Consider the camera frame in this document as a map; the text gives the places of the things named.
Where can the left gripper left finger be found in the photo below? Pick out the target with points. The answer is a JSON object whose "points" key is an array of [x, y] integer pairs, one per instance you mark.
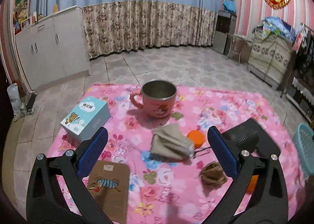
{"points": [[45, 200]]}

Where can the floral beige curtain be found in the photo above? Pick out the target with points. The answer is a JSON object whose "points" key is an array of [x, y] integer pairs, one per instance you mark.
{"points": [[131, 25]]}

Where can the brown cartoon notebook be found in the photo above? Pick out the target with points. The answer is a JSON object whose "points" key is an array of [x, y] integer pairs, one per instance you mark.
{"points": [[108, 184]]}

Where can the small wooden stool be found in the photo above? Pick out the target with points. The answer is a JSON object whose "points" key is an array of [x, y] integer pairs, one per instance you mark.
{"points": [[236, 45]]}

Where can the blue water bottle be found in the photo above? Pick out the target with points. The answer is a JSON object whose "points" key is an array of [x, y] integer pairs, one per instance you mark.
{"points": [[229, 6]]}

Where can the pink metal mug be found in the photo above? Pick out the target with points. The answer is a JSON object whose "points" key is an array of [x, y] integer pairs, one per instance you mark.
{"points": [[156, 98]]}

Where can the patterned cloth covered cabinet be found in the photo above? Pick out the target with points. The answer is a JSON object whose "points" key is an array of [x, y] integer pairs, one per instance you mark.
{"points": [[269, 58]]}

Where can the black rectangular case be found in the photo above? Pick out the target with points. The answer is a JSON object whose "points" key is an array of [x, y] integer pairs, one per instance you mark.
{"points": [[250, 136]]}

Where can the light blue plastic basket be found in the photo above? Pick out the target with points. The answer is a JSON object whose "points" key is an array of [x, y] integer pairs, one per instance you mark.
{"points": [[303, 141]]}

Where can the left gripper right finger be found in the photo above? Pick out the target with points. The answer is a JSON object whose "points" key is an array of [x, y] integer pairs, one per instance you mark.
{"points": [[258, 192]]}

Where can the clothes rack with dark clothes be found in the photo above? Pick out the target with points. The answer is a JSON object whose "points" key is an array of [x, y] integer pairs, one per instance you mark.
{"points": [[298, 81]]}

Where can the orange peel piece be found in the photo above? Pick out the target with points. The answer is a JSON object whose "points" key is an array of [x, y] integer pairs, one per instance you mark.
{"points": [[197, 137]]}

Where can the white floor cabinet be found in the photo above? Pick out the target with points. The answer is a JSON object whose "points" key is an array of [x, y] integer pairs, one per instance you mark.
{"points": [[54, 49]]}

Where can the grey water dispenser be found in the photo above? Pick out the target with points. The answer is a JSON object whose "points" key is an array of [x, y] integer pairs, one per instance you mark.
{"points": [[226, 23]]}

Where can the light blue tissue box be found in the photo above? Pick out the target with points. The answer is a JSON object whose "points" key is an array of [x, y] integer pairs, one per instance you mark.
{"points": [[86, 118]]}

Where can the pile of colourful bedding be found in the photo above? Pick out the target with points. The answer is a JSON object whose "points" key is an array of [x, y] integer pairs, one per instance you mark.
{"points": [[275, 25]]}

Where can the brown crumpled wrapper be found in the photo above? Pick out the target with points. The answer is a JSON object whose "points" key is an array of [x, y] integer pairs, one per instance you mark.
{"points": [[212, 175]]}

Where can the beige folded cloth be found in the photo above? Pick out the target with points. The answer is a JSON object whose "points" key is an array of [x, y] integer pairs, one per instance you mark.
{"points": [[169, 142]]}

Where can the pink floral table cloth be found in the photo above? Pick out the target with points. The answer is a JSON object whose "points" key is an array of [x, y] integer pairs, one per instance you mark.
{"points": [[149, 162]]}

